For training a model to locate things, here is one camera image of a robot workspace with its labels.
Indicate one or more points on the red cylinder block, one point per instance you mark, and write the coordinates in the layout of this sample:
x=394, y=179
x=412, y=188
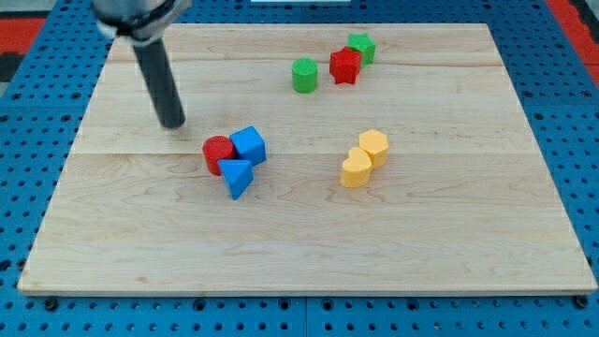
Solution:
x=217, y=148

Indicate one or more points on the red star block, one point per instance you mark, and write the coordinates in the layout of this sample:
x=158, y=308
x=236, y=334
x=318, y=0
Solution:
x=344, y=65

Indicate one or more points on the blue triangle block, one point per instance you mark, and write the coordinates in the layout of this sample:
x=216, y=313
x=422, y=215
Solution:
x=237, y=175

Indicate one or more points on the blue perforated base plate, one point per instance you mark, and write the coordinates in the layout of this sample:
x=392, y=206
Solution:
x=42, y=108

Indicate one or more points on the blue cube block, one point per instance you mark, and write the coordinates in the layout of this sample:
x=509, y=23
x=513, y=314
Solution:
x=249, y=145

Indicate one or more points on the yellow heart block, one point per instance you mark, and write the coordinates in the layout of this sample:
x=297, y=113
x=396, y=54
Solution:
x=356, y=168

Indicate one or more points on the green cylinder block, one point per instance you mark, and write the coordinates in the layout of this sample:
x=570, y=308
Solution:
x=304, y=75

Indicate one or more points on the wooden board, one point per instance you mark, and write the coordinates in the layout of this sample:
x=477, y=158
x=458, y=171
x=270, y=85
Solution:
x=464, y=205

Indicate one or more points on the green star block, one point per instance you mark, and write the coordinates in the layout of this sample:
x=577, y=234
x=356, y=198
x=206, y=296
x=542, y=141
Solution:
x=363, y=44

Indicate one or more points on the yellow hexagon block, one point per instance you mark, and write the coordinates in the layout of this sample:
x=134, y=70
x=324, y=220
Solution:
x=375, y=144

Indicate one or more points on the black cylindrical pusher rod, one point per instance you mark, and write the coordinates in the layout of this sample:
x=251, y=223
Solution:
x=156, y=71

